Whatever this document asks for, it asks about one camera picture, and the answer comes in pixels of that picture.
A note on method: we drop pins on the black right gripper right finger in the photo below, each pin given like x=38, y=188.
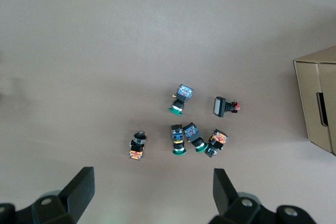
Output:
x=223, y=192

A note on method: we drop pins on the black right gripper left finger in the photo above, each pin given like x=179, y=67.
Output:
x=78, y=190

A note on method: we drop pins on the green push button blue block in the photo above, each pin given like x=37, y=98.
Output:
x=193, y=133
x=181, y=100

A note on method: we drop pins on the green push button yellow band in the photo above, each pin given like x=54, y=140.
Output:
x=178, y=140

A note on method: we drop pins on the black rectangular white-lens button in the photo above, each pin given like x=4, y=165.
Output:
x=219, y=106

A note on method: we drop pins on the brown cardboard box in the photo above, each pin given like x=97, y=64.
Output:
x=307, y=103

